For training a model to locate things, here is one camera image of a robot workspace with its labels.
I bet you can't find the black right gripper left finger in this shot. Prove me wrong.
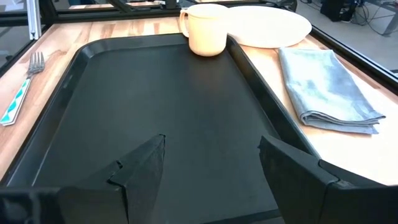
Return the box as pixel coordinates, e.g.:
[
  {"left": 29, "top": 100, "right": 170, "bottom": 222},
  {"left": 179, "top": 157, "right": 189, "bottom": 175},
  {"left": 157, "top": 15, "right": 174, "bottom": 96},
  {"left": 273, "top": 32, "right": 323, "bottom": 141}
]
[{"left": 57, "top": 134, "right": 166, "bottom": 224}]

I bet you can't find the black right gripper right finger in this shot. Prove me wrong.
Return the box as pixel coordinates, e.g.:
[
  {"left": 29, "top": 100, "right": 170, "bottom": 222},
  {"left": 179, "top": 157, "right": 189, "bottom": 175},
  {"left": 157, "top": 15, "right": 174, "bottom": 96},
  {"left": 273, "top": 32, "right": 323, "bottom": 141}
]
[{"left": 258, "top": 134, "right": 398, "bottom": 224}]

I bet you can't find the grey cloth napkin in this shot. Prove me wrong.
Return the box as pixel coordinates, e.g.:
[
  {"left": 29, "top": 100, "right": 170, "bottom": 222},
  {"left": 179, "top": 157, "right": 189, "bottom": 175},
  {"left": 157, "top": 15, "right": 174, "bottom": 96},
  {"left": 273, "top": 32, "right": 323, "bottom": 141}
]
[{"left": 278, "top": 47, "right": 386, "bottom": 135}]

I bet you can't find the fork with teal patterned handle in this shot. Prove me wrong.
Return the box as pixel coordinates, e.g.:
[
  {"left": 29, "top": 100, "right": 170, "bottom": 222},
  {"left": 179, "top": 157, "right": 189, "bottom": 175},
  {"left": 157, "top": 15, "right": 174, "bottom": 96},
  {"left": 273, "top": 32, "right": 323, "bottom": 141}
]
[{"left": 0, "top": 51, "right": 46, "bottom": 127}]

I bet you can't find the white round plate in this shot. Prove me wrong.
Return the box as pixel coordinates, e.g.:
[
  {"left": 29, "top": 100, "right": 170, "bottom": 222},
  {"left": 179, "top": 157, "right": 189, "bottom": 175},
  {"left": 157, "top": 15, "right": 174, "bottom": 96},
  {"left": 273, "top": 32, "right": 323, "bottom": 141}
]
[{"left": 225, "top": 5, "right": 313, "bottom": 49}]

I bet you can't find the black rectangular plastic tray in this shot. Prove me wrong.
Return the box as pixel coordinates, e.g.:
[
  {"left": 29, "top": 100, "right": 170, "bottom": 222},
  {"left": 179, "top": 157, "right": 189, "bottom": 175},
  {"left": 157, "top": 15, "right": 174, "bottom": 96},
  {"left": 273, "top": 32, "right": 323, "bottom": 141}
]
[{"left": 0, "top": 32, "right": 321, "bottom": 224}]

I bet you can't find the pale orange mug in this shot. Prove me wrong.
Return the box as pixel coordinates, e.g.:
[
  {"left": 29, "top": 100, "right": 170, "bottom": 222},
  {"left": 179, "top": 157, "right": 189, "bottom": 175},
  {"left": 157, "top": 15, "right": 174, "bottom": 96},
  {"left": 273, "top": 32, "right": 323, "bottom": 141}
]
[{"left": 179, "top": 3, "right": 230, "bottom": 57}]

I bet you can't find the black equipment box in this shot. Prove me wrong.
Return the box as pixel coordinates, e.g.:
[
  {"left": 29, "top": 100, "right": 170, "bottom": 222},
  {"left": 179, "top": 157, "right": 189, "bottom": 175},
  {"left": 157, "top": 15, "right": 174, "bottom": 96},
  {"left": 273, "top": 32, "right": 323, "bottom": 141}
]
[{"left": 320, "top": 0, "right": 357, "bottom": 22}]

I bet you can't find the tangle of black floor cables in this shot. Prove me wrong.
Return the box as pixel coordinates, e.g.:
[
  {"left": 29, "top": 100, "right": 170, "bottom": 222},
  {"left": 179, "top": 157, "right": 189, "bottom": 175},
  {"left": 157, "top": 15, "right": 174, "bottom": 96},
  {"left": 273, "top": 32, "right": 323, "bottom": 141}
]
[{"left": 351, "top": 0, "right": 398, "bottom": 35}]

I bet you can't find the silver aluminium post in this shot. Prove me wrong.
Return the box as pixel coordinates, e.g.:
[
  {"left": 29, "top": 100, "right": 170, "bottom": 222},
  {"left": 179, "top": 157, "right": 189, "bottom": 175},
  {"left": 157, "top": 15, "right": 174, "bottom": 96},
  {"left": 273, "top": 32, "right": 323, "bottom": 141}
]
[{"left": 26, "top": 0, "right": 42, "bottom": 40}]

